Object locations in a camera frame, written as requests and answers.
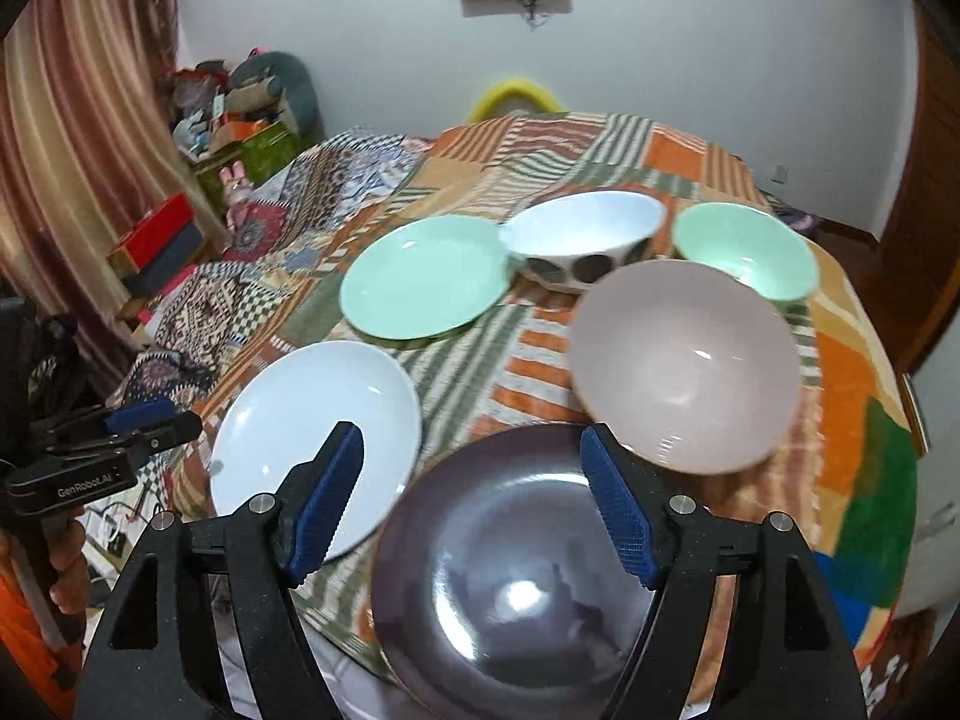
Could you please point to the pink bunny toy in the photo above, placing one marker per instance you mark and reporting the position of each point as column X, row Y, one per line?
column 236, row 194

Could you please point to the green cardboard box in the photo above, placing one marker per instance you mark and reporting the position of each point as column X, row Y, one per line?
column 263, row 155

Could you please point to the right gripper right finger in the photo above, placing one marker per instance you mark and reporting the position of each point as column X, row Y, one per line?
column 786, row 653

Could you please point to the white polka dot bowl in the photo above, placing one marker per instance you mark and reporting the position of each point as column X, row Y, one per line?
column 570, row 243

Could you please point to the wooden door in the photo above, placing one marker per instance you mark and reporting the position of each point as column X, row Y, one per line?
column 919, row 249

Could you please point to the person's left hand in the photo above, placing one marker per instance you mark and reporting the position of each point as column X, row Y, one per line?
column 65, row 538

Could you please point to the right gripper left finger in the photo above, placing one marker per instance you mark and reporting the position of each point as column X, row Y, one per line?
column 155, row 653

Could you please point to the mint green plate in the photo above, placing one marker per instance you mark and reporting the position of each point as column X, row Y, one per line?
column 426, row 278

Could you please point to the patterned quilt cloth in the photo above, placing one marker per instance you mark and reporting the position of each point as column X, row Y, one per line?
column 199, row 329

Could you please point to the pink bowl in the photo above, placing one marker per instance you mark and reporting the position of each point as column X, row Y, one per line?
column 688, row 368

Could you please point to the grey plush toy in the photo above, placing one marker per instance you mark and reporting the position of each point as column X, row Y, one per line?
column 275, row 81

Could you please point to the mint green bowl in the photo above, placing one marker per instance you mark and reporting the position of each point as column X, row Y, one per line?
column 749, row 245

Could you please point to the dark purple plate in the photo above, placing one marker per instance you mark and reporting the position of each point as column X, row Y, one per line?
column 495, row 591

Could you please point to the yellow chair back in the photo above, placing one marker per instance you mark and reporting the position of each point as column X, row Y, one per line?
column 511, row 95

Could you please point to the striped curtain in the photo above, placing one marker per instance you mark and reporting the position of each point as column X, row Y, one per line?
column 86, row 154

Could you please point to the white plate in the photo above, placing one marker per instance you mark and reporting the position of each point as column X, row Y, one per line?
column 284, row 415

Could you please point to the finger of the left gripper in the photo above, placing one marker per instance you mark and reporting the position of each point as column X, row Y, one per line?
column 99, row 422
column 159, row 436

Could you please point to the orange sleeve forearm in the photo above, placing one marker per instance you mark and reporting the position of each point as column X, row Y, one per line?
column 49, row 676

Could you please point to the red box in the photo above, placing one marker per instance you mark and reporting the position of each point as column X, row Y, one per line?
column 147, row 239

